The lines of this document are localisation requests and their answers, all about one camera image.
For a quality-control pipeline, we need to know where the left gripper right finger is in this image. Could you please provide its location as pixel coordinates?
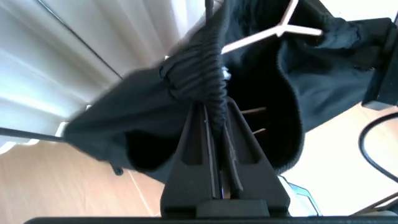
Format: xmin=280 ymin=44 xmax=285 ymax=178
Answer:
xmin=222 ymin=96 xmax=290 ymax=217

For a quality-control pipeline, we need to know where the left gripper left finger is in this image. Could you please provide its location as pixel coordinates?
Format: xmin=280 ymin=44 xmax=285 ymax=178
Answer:
xmin=160 ymin=104 xmax=223 ymax=217

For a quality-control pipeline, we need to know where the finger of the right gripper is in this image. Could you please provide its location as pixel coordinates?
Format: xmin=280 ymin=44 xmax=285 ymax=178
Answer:
xmin=362 ymin=17 xmax=398 ymax=111

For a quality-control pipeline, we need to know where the black garment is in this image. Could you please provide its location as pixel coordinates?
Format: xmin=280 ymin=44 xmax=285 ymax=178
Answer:
xmin=62 ymin=0 xmax=394 ymax=184

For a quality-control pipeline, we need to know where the pink clothes hanger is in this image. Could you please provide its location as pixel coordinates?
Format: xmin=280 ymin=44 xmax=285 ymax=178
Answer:
xmin=220 ymin=0 xmax=323 ymax=135

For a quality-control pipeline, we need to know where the black clothes rack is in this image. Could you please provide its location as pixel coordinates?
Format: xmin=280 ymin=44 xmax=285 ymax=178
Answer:
xmin=0 ymin=126 xmax=68 ymax=144

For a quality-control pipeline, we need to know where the white curtain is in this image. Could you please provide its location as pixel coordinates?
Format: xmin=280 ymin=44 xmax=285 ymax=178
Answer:
xmin=0 ymin=0 xmax=218 ymax=147

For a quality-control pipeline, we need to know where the black cable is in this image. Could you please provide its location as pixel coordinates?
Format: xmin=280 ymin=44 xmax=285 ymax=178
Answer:
xmin=358 ymin=111 xmax=398 ymax=184

